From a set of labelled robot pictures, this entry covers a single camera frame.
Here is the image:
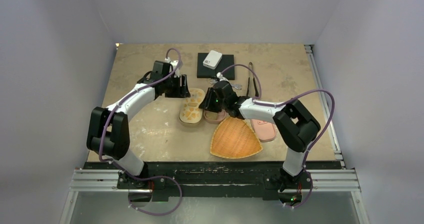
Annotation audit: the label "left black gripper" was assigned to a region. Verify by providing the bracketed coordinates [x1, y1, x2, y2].
[163, 74, 190, 98]

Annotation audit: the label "pink lunch box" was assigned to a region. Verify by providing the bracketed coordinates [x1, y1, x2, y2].
[203, 110, 227, 124]

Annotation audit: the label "beige lunch box lid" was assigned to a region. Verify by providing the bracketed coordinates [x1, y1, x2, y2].
[178, 88, 205, 120]

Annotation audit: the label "black metal tongs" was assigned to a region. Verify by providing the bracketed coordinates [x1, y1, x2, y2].
[246, 62, 259, 97]

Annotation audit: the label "beige lunch box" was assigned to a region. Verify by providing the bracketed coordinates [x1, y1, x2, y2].
[178, 117, 202, 127]

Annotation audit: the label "woven bamboo basket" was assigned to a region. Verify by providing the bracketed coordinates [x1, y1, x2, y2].
[209, 117, 263, 159]

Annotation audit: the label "pink lunch box lid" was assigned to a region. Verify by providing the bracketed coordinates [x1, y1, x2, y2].
[250, 119, 277, 143]

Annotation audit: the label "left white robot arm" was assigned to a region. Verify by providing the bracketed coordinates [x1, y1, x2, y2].
[86, 58, 190, 189]

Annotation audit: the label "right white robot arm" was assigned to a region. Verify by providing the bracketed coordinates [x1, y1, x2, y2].
[199, 80, 322, 188]

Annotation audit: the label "white small box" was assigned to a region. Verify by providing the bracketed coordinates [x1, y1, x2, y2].
[202, 50, 223, 70]

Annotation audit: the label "silver wrench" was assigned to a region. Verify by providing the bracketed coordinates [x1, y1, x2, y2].
[209, 79, 243, 90]

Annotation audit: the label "black foam block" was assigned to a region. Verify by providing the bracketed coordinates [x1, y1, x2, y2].
[196, 52, 235, 82]

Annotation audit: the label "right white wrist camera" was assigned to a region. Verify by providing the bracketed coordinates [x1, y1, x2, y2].
[216, 72, 229, 82]

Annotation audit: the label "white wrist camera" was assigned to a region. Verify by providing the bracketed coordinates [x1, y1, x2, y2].
[216, 72, 229, 82]
[165, 57, 181, 78]

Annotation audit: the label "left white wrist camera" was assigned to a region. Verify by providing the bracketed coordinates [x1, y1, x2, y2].
[165, 57, 181, 78]

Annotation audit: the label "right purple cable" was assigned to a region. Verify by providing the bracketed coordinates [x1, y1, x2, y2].
[220, 64, 336, 210]

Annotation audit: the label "purple cable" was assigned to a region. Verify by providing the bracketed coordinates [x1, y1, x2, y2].
[97, 48, 184, 217]
[220, 64, 336, 210]

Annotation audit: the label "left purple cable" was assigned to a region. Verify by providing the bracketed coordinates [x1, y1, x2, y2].
[97, 48, 184, 217]

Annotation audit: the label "black table front frame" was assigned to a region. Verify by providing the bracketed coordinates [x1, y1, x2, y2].
[83, 161, 341, 204]

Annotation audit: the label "aluminium rail right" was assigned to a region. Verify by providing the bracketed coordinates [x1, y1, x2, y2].
[304, 44, 346, 170]

